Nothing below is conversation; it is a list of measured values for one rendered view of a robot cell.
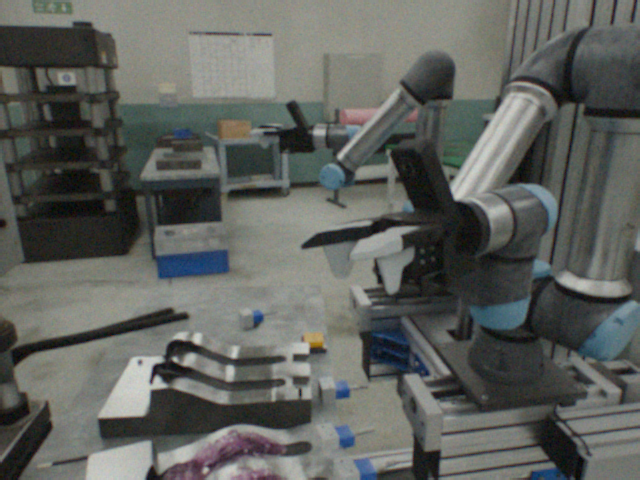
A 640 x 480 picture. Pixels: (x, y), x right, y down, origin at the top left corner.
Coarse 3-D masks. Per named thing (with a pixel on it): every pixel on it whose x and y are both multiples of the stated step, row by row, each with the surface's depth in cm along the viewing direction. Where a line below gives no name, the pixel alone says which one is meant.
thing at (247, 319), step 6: (240, 312) 166; (246, 312) 166; (252, 312) 169; (258, 312) 169; (270, 312) 171; (276, 312) 172; (240, 318) 167; (246, 318) 165; (252, 318) 166; (258, 318) 167; (240, 324) 168; (246, 324) 165; (252, 324) 166
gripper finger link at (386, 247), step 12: (396, 228) 49; (408, 228) 48; (360, 240) 45; (372, 240) 45; (384, 240) 45; (396, 240) 45; (360, 252) 44; (372, 252) 44; (384, 252) 45; (396, 252) 45; (408, 252) 49; (384, 264) 45; (396, 264) 47; (384, 276) 46; (396, 276) 47; (396, 288) 48
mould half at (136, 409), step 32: (224, 352) 134; (256, 352) 136; (288, 352) 135; (128, 384) 126; (160, 384) 114; (192, 384) 116; (288, 384) 121; (128, 416) 114; (160, 416) 115; (192, 416) 115; (224, 416) 116; (256, 416) 116; (288, 416) 117
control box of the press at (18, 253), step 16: (0, 160) 140; (0, 176) 139; (0, 192) 139; (0, 208) 139; (0, 224) 137; (16, 224) 147; (0, 240) 139; (16, 240) 146; (0, 256) 139; (16, 256) 147; (0, 272) 139
